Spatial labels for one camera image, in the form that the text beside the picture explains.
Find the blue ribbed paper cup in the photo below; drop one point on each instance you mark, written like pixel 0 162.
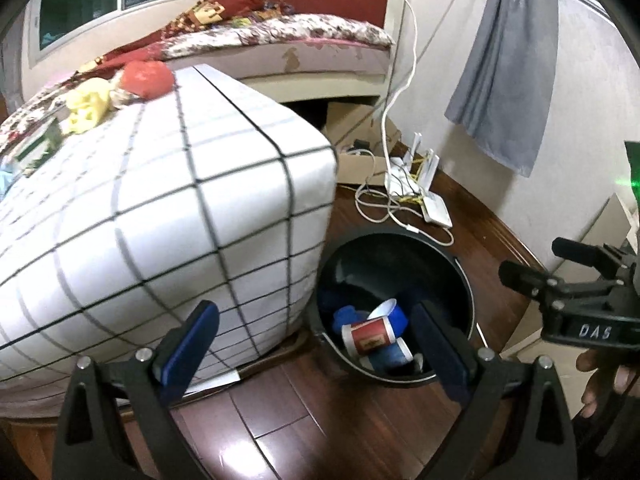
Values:
pixel 385 357

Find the white checked tablecloth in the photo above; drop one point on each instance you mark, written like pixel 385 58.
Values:
pixel 175 210

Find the white router with antennas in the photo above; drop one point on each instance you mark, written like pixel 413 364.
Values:
pixel 400 175

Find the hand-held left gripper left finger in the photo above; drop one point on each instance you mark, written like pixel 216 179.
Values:
pixel 187 350

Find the bed with floral bedding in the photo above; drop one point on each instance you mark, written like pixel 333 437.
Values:
pixel 300 30

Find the colourful pillow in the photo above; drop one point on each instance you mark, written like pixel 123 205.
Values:
pixel 270 10

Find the cardboard box under bed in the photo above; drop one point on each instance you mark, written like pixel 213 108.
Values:
pixel 350 120

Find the red paper cup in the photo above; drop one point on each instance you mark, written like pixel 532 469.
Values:
pixel 367 337

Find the large sliding window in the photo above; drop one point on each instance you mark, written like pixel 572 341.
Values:
pixel 80 5

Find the green white carton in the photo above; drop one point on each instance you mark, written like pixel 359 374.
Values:
pixel 40 147

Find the person's right hand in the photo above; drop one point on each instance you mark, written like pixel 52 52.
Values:
pixel 605 370

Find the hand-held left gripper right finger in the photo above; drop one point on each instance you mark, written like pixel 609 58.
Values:
pixel 442 350

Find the beige bed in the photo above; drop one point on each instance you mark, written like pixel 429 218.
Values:
pixel 340 67

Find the red patterned blanket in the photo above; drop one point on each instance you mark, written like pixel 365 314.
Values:
pixel 200 15

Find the black trash bin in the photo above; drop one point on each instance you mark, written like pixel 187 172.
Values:
pixel 380 265

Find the white flat modem box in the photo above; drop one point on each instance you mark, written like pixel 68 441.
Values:
pixel 439 210

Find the small clear plastic wrapper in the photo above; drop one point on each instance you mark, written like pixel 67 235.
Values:
pixel 124 97

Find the blue paper bowl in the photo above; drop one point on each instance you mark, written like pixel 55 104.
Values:
pixel 397 317

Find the orange plastic bag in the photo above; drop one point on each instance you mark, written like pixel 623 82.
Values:
pixel 147 77

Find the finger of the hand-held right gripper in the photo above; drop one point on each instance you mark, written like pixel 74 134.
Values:
pixel 575 251
pixel 522 277

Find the black power adapter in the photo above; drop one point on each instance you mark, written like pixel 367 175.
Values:
pixel 360 145

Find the grey curtain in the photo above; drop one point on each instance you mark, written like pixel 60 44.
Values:
pixel 500 60

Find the flat cardboard pieces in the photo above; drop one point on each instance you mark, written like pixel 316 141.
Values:
pixel 615 215

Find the yellow plastic bag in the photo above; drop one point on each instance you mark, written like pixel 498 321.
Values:
pixel 87 105

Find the light blue face mask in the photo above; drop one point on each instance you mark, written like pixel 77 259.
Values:
pixel 6 182

